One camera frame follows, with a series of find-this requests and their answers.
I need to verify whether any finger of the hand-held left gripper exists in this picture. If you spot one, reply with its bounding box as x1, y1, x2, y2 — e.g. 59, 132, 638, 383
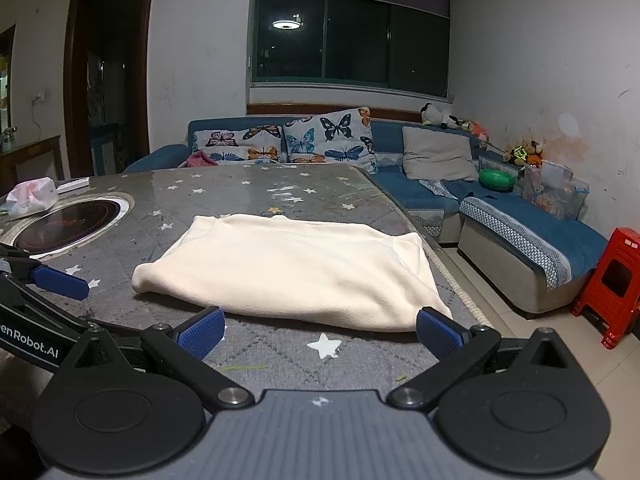
0, 242, 91, 302

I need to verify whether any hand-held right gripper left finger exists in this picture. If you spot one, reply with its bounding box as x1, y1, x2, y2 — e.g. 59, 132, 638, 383
71, 305, 256, 411

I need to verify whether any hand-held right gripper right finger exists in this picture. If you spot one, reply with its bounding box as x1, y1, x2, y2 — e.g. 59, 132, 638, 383
388, 306, 570, 410

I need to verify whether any cream garment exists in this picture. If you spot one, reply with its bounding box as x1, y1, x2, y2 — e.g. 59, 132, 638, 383
131, 213, 453, 333

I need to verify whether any round black induction cooker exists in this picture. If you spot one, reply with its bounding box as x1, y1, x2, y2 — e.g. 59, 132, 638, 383
0, 192, 136, 263

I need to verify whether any pink white tissue pack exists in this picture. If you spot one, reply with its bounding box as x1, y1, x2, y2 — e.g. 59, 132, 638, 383
4, 177, 58, 220

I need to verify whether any wooden side table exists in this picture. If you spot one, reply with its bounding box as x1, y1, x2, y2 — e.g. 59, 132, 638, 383
0, 135, 65, 196

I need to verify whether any blue corner sofa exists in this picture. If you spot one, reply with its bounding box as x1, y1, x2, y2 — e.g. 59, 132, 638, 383
122, 117, 610, 316

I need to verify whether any striped cloth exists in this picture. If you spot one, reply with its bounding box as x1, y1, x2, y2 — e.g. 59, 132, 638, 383
419, 179, 458, 200

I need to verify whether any grey star-printed table mat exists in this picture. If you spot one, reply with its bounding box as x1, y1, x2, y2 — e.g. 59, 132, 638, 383
0, 165, 493, 411

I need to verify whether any green bowl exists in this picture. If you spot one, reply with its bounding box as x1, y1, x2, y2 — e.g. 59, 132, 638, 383
478, 168, 516, 192

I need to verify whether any pink cloth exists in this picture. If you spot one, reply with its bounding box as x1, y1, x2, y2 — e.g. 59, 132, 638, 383
185, 150, 220, 169

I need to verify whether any plain grey cushion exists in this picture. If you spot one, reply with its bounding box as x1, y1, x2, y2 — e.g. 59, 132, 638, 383
401, 126, 480, 182

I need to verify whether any clear plastic storage box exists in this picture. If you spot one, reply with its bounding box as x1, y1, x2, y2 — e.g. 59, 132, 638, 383
522, 160, 590, 222

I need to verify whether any small butterfly cushion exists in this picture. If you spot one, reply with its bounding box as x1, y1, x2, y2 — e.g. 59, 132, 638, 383
192, 125, 283, 165

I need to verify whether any red plastic stool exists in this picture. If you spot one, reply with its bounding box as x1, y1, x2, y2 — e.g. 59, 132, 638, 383
571, 227, 640, 351

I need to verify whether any panda plush toy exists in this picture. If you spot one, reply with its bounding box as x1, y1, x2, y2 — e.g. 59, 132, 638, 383
421, 102, 461, 129

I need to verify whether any large butterfly cushion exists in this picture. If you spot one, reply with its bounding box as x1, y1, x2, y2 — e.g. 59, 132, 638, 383
283, 106, 378, 175

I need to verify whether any window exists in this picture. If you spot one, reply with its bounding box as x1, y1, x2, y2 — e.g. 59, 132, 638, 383
251, 0, 451, 91

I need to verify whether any dark wooden door frame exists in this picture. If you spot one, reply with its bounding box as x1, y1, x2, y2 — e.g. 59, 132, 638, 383
63, 0, 157, 178

